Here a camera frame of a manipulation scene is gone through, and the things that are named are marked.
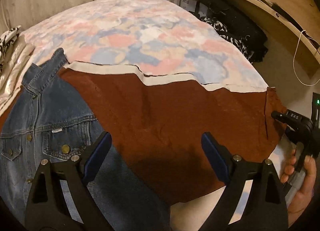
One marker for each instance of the white label box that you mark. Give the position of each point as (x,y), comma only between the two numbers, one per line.
(188,5)

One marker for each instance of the person's right hand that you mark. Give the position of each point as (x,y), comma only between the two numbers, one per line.
(303,197)

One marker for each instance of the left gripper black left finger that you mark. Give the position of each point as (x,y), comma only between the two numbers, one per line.
(47,207)

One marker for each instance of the black white patterned fabric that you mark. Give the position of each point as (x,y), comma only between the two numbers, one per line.
(238,40)

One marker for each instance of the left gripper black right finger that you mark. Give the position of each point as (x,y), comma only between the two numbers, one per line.
(253,198)

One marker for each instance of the black white patterned garment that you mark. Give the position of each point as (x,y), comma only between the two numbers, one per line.
(7,39)

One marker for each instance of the cream satin folded garment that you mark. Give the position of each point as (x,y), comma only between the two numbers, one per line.
(17,61)

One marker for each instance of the wooden desk shelf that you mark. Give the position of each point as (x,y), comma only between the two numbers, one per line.
(304,12)

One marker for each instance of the blue denim jacket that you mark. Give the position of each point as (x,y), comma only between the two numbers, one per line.
(50,120)

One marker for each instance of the pastel floral bed cover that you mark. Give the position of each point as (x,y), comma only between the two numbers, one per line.
(154,39)

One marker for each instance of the rust brown cloth white trim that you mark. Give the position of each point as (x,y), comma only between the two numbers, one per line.
(157,129)

